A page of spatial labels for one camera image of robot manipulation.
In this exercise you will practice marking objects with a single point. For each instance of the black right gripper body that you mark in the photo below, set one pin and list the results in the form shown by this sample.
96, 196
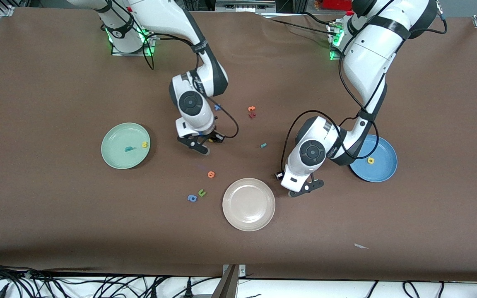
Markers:
215, 135

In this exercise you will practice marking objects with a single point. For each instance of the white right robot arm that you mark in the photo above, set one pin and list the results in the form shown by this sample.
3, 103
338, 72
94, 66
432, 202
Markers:
168, 16

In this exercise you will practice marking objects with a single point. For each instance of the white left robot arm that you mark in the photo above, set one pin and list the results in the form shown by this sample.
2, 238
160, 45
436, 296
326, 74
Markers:
367, 58

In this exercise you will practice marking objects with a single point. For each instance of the beige plate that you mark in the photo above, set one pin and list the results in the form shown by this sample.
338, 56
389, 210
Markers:
249, 205

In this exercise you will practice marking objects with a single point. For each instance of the green foam letter u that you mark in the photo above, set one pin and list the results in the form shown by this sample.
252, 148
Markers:
201, 194

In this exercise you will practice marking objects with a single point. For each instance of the blue foam letter a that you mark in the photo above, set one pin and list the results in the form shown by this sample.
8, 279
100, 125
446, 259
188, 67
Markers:
195, 198

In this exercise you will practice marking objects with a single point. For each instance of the green plate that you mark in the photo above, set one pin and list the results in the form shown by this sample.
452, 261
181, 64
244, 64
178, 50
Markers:
118, 136

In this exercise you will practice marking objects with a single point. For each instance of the blue plate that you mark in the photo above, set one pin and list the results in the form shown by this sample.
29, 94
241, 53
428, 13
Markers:
381, 167

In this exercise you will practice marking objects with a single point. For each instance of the small white paper scrap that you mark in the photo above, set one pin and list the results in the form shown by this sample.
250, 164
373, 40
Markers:
359, 246

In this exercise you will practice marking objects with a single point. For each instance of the grey equipment box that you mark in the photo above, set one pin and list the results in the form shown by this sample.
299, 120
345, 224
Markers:
242, 5

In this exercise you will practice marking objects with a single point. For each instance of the brown table cover sheet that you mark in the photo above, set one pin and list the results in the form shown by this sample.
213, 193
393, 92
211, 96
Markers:
56, 207

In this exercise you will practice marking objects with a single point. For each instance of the red box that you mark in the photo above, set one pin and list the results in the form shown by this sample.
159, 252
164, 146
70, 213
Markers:
338, 4

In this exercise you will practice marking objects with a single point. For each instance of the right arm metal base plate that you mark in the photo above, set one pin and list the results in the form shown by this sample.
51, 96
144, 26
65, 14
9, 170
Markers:
152, 41

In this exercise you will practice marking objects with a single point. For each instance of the grey metal table bracket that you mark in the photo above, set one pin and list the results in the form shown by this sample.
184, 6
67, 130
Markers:
228, 285

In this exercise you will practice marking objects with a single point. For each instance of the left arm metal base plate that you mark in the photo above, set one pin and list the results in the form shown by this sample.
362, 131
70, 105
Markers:
334, 31

